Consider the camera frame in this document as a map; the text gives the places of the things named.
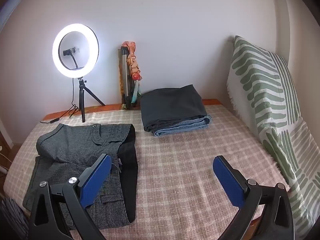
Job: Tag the grey tweed pants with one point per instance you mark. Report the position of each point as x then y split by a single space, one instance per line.
70 145

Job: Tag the silver folded tripod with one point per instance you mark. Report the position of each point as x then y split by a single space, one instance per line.
124 75

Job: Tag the green white patterned pillow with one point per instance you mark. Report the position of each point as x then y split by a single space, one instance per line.
260 85

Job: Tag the small black tripod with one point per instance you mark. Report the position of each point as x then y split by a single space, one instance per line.
82 102

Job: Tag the blue folded jeans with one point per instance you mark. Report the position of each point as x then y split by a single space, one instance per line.
186 126

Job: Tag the pink checked blanket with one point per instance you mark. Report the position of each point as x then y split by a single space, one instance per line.
175 170

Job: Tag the orange bed sheet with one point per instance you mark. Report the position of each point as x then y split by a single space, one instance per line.
100 108

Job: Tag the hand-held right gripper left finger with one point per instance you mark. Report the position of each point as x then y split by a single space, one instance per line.
96 180

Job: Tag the dark grey folded pants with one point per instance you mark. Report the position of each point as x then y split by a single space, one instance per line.
170 105

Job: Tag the striped cloth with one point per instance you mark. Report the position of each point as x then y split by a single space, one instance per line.
12 217

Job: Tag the orange patterned scarf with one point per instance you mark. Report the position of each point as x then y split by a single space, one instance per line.
132 62

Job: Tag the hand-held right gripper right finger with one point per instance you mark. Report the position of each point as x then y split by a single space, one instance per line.
228 182

